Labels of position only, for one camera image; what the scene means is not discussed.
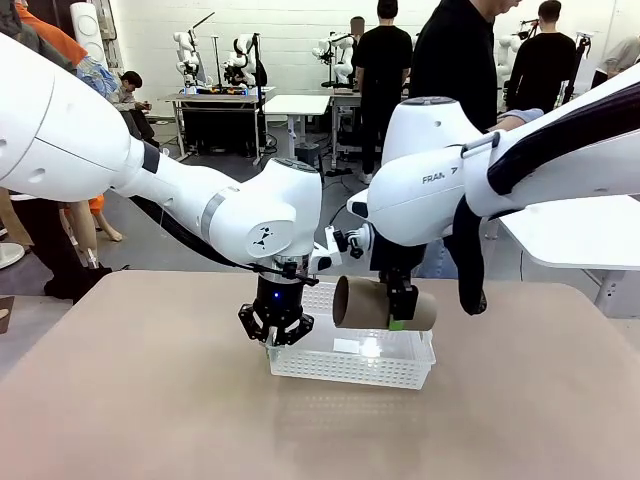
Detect skin-coloured mannequin legs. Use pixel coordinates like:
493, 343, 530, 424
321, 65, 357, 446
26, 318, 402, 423
59, 198, 124, 274

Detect standing person in black t-shirt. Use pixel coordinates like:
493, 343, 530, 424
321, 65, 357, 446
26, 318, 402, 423
352, 0, 414, 184

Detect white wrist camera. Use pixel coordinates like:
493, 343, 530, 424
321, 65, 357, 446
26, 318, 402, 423
308, 243, 335, 276
323, 224, 374, 262

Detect white perforated plastic basket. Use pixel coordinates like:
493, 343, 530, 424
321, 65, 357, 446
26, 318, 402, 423
264, 281, 437, 392

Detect blue patterned cloth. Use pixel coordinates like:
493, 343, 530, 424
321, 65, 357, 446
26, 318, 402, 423
74, 54, 121, 99

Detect black right arm cable sleeve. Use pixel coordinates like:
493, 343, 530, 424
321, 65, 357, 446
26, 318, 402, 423
442, 74, 640, 317

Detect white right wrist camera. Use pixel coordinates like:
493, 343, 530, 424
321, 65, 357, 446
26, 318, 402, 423
323, 224, 374, 262

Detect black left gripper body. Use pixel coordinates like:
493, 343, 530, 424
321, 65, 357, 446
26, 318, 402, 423
253, 273, 307, 332

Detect brown paper cup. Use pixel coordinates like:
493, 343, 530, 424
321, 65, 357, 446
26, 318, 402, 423
332, 275, 439, 333

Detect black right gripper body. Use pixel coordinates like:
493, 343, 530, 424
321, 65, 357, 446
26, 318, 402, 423
370, 233, 427, 290

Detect orange garment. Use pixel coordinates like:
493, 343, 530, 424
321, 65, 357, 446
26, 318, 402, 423
16, 0, 88, 67

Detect black tripod pole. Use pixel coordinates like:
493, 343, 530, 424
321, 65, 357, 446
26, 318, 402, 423
251, 32, 268, 162

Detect person in black sweater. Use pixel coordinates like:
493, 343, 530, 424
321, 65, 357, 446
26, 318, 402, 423
408, 0, 501, 280

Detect brown wooden board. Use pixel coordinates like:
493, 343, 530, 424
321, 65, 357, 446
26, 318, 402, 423
0, 295, 17, 336

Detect metal workbench with equipment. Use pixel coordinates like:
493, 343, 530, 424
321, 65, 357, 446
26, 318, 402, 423
164, 85, 276, 166

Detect grey plastic stool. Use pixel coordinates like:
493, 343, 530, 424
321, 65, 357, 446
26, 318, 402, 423
294, 142, 322, 164

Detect white round fan base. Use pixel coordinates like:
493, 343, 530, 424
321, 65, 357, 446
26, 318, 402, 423
0, 242, 27, 272

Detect white height-adjustable desk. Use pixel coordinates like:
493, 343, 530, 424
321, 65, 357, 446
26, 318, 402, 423
262, 93, 332, 166

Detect person in black coat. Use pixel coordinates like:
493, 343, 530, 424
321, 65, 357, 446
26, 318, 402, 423
505, 0, 578, 114

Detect white side table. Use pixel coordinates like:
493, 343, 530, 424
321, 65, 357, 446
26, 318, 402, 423
487, 194, 640, 318

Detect seated person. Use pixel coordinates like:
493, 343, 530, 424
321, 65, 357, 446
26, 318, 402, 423
107, 70, 162, 149

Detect person in green jacket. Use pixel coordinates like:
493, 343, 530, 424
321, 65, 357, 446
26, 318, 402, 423
0, 0, 114, 304

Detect person's left hand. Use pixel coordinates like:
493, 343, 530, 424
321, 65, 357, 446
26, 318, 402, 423
496, 111, 525, 133

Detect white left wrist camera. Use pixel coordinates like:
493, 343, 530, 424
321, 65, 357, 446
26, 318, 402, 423
308, 243, 335, 276

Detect person in grey hoodie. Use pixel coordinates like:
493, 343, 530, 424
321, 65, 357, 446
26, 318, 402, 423
601, 34, 640, 77

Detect grey background workbench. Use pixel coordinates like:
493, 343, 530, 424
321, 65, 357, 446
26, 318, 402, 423
329, 88, 362, 169

